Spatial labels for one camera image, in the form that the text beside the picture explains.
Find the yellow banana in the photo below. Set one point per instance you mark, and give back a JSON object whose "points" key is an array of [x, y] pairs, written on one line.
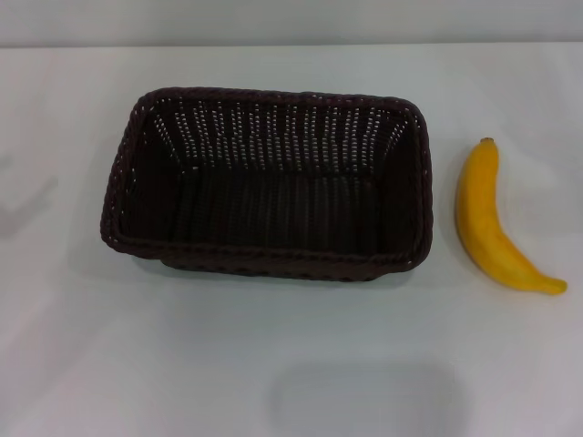
{"points": [[483, 227]]}

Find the dark brown woven basket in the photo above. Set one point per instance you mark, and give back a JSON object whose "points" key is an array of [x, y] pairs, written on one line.
{"points": [[273, 218]]}

